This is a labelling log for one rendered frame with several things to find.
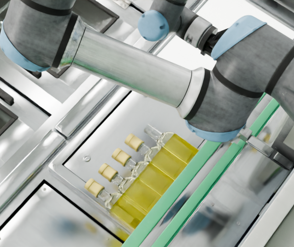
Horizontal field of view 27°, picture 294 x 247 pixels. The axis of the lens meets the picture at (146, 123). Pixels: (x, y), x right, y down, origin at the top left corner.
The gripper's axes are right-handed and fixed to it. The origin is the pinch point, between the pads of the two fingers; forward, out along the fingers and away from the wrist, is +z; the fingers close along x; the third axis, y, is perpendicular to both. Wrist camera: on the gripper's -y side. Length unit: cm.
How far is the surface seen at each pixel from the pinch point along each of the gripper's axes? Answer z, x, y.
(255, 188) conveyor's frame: 12.2, 22.9, 10.9
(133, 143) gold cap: -21.8, 26.2, 25.4
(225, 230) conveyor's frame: 12.1, 36.2, 11.0
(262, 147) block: 7.8, 12.4, 10.8
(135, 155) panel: -22, 23, 39
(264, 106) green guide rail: 0.7, -5.1, 22.4
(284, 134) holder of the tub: 10.4, 8.9, 5.5
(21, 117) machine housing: -58, 33, 44
